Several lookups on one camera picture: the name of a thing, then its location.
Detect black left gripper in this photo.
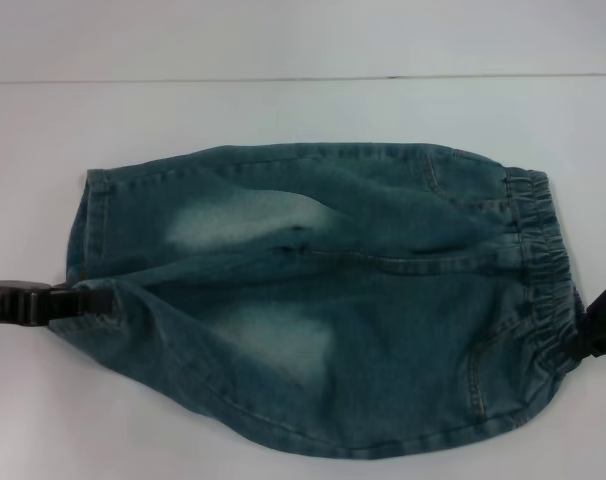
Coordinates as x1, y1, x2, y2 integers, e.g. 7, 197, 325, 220
0, 279, 117, 329

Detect blue denim shorts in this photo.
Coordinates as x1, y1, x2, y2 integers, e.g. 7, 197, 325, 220
47, 142, 592, 448

